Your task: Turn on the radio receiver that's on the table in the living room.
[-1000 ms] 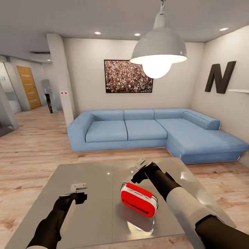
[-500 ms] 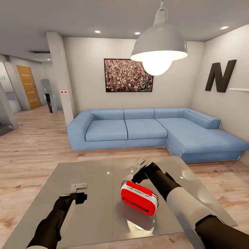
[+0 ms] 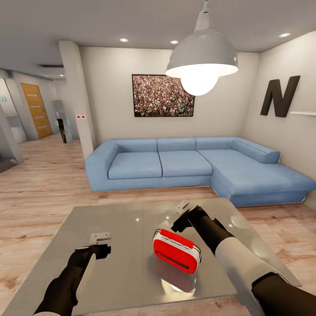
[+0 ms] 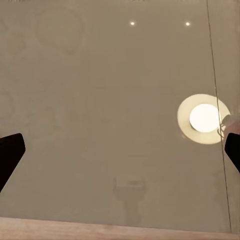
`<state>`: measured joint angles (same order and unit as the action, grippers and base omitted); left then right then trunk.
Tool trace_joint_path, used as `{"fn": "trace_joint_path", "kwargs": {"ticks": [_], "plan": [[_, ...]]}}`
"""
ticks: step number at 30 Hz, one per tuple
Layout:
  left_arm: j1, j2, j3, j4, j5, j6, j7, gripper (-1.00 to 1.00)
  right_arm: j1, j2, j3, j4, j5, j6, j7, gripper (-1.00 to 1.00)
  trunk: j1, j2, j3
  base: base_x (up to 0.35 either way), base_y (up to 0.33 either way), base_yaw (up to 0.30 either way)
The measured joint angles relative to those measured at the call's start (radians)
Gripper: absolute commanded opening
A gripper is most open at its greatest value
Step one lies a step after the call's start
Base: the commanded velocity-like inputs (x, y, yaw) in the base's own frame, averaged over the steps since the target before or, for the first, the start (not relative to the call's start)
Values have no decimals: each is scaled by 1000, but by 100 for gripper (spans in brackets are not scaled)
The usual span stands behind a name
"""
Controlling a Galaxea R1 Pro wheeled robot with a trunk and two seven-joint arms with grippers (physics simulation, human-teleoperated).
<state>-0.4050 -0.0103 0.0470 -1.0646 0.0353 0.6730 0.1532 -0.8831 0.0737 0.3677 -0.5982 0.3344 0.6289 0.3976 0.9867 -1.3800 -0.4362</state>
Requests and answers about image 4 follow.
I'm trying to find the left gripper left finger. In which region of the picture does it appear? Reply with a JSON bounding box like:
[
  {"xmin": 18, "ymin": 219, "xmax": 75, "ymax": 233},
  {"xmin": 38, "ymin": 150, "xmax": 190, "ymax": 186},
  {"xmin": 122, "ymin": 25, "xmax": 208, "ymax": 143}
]
[{"xmin": 0, "ymin": 133, "xmax": 26, "ymax": 192}]

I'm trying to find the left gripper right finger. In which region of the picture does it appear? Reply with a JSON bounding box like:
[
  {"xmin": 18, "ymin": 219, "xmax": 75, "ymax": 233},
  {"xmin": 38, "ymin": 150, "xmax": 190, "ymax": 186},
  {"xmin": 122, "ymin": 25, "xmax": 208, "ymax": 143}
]
[{"xmin": 224, "ymin": 132, "xmax": 240, "ymax": 172}]

